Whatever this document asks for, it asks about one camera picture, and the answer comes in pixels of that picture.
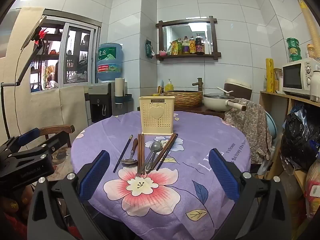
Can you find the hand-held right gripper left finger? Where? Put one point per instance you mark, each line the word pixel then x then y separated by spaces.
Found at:
pixel 95 175

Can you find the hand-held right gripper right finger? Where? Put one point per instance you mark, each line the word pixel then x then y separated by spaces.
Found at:
pixel 223 175

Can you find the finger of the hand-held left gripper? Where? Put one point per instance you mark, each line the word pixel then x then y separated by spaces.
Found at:
pixel 27 136
pixel 58 138

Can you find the black chopstick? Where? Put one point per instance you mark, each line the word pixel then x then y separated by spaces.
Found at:
pixel 123 153
pixel 167 153

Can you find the cream plastic utensil holder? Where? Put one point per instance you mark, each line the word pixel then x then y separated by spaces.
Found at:
pixel 156 115

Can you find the person's left hand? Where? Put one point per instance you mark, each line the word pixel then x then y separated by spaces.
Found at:
pixel 25 197

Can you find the wooden chair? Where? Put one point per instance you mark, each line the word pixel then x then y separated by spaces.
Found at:
pixel 53 130

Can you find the purple floral tablecloth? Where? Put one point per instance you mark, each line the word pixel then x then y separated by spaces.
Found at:
pixel 200 142

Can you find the floral patterned cloth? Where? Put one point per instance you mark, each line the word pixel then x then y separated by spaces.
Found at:
pixel 247 125

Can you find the grey water dispenser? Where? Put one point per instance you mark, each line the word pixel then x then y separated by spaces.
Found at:
pixel 98 100

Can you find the dark wooden counter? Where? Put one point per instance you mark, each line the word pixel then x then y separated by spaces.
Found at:
pixel 200 111

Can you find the blue plastic basin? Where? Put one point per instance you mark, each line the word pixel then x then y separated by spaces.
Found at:
pixel 272 125

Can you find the white pan with glass lid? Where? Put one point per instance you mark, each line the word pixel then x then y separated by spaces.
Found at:
pixel 217 102

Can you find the white paper cup tube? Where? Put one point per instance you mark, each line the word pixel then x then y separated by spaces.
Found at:
pixel 119 90

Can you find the black plastic bag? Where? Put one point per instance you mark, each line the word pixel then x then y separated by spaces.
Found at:
pixel 300 140

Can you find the white rice paddle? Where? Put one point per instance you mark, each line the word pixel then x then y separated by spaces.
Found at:
pixel 225 90

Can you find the sliding window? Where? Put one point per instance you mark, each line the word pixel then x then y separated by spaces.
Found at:
pixel 75 55

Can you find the woven wash basin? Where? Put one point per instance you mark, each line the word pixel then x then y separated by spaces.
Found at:
pixel 185 98

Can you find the brown white rice cooker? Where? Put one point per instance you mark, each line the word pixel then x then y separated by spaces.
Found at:
pixel 240 88

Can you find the blue water bottle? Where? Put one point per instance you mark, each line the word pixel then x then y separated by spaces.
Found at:
pixel 110 60

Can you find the brass faucet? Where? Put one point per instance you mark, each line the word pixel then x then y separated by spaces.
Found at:
pixel 198 83

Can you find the red clamp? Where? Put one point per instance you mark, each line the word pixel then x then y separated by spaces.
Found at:
pixel 40 36

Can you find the yellow soap dispenser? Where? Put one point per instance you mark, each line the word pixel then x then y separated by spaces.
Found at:
pixel 169 86

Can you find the blue kitchen tool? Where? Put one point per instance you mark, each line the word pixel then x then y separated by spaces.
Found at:
pixel 162 86

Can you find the glass jar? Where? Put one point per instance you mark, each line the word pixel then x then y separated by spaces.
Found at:
pixel 278 80

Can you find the yellow roll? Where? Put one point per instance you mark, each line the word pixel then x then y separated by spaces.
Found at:
pixel 270 75

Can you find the white microwave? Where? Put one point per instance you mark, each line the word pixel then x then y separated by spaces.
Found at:
pixel 296 75

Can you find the wooden framed mirror shelf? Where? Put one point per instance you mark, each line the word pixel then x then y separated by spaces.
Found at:
pixel 186 55

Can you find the white thermos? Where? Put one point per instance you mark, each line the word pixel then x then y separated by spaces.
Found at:
pixel 315 86

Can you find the white bottle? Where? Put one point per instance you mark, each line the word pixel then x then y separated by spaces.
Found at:
pixel 207 47

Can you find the green hanging bag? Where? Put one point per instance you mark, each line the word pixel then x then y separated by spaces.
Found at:
pixel 150 48

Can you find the dark soy sauce bottle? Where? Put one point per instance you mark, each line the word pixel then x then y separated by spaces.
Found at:
pixel 199 45

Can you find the brown sauce bottle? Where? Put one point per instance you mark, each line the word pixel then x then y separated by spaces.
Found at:
pixel 192 46

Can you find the cooking oil bottle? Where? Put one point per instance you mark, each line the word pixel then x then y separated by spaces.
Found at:
pixel 186 47

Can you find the pink bowl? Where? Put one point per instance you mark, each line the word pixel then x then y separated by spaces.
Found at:
pixel 162 53

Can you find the green yellow bottle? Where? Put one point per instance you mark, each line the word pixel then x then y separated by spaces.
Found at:
pixel 179 47

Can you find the yellow packet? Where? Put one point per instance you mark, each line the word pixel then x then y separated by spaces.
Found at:
pixel 171 49

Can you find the green instant noodle cup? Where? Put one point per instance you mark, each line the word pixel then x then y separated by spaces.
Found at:
pixel 295 58
pixel 294 50
pixel 292 42

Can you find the yellow paper cup stack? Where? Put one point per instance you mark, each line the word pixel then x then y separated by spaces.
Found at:
pixel 308 22

